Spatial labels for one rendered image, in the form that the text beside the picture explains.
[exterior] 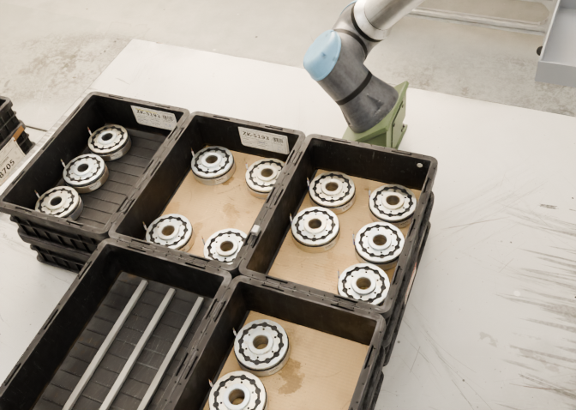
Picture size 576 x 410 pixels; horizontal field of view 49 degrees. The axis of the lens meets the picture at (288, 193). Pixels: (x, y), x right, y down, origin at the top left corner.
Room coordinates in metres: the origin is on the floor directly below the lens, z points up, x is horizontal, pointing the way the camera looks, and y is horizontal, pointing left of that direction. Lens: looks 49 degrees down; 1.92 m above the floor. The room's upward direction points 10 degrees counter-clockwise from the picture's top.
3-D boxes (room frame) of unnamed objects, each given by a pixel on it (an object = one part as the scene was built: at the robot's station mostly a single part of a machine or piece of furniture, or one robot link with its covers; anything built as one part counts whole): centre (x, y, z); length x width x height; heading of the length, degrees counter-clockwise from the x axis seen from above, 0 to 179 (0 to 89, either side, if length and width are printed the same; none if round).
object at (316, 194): (0.92, -0.10, 0.86); 0.10 x 0.10 x 0.01
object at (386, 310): (0.80, -0.10, 0.92); 0.40 x 0.30 x 0.02; 151
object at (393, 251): (0.76, -0.17, 0.86); 0.10 x 0.10 x 0.01
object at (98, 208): (1.09, 0.42, 0.87); 0.40 x 0.30 x 0.11; 151
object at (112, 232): (0.94, 0.16, 0.92); 0.40 x 0.30 x 0.02; 151
